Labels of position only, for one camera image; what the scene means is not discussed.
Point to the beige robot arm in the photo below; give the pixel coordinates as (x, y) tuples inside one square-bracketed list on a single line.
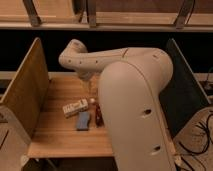
[(129, 85)]

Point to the white rectangular eraser box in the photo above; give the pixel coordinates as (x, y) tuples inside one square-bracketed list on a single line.
[(73, 108)]

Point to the dark red bottle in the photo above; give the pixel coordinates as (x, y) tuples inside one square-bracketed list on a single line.
[(98, 115)]

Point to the blue rectangular block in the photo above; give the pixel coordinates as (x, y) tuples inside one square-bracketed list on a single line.
[(83, 121)]

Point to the right dark side panel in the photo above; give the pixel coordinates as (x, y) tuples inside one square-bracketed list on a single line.
[(183, 98)]

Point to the left wooden side panel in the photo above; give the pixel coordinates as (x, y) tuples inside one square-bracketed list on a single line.
[(23, 98)]

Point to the wooden shelf with brackets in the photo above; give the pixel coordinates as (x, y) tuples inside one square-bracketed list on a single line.
[(108, 15)]

